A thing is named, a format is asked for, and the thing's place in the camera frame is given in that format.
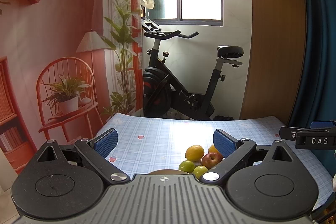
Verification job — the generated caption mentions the yellow lemon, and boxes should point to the yellow lemon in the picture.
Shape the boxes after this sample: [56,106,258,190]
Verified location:
[209,145,220,154]
[185,145,205,162]

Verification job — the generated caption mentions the red apple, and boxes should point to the red apple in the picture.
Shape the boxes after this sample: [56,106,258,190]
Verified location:
[201,152,223,170]

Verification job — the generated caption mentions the green apple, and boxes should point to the green apple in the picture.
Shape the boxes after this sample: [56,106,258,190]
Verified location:
[193,165,209,179]
[178,160,196,173]

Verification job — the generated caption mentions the cream round plate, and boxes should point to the cream round plate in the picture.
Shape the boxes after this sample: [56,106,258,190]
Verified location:
[149,169,187,175]

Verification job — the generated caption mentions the dark teal curtain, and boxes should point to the dark teal curtain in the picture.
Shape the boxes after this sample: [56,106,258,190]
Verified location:
[287,0,336,177]

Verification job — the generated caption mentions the blue plaid strawberry tablecloth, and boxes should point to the blue plaid strawberry tablecloth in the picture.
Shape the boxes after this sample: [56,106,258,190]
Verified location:
[94,113,334,212]

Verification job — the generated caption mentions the brown wooden wardrobe panel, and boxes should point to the brown wooden wardrobe panel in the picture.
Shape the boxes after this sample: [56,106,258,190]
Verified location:
[240,0,306,123]

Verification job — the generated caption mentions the black exercise bike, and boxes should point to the black exercise bike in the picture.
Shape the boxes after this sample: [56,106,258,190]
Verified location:
[141,18,244,121]

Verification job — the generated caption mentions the printed room scene backdrop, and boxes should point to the printed room scene backdrop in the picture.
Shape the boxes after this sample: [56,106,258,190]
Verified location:
[1,0,143,173]

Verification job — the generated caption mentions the white cloth on bike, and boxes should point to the white cloth on bike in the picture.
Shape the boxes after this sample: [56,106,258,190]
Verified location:
[140,0,155,10]

